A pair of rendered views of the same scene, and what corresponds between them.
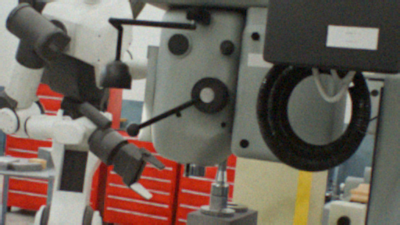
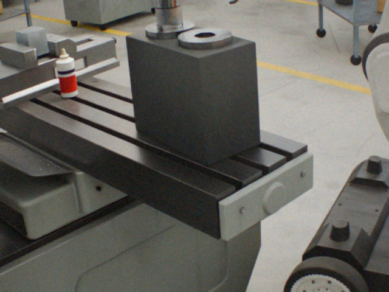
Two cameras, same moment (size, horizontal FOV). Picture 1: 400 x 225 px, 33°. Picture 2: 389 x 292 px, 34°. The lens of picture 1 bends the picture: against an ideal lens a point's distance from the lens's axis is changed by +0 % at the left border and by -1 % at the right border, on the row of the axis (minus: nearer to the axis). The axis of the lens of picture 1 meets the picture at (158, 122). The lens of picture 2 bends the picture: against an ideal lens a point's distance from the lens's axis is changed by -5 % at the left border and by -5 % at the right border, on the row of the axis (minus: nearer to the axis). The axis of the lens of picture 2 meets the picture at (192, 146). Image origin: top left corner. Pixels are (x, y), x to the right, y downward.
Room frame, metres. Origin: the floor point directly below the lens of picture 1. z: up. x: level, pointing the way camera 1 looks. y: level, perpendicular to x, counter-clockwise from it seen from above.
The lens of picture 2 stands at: (2.27, -1.16, 1.44)
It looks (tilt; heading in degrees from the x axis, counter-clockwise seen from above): 25 degrees down; 118
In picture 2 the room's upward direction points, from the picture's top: 5 degrees counter-clockwise
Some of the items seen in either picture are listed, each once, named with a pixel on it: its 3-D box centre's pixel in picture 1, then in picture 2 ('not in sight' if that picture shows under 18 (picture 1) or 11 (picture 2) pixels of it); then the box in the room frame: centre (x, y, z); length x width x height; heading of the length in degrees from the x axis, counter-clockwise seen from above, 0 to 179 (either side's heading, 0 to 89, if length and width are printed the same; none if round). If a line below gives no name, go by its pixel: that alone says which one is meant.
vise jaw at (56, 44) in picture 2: not in sight; (52, 43); (1.28, 0.03, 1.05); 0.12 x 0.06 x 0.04; 161
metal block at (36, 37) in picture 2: not in sight; (31, 41); (1.26, -0.03, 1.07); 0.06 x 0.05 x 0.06; 161
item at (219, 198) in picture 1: (219, 198); (168, 11); (1.73, -0.18, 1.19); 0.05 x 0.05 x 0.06
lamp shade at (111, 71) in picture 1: (116, 74); not in sight; (1.46, 0.10, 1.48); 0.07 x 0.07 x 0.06
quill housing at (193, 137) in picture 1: (205, 87); not in sight; (1.42, -0.09, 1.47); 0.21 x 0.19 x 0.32; 159
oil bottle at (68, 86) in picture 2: not in sight; (66, 72); (1.39, -0.07, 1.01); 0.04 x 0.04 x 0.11
